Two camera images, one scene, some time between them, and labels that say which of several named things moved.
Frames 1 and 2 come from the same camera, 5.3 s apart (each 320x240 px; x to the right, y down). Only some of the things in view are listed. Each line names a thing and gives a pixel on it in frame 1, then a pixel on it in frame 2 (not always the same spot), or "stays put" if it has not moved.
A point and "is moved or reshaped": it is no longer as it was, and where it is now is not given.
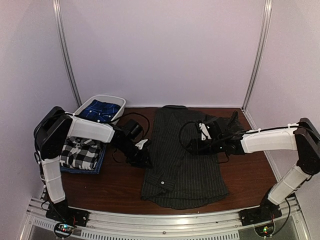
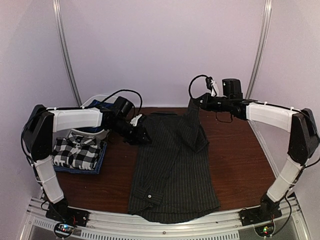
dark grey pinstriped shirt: [175, 176] is moved or reshaped
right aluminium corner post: [260, 56] stays put
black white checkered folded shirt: [80, 153] stays put
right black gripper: [196, 148] -> [206, 103]
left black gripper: [141, 160] -> [137, 136]
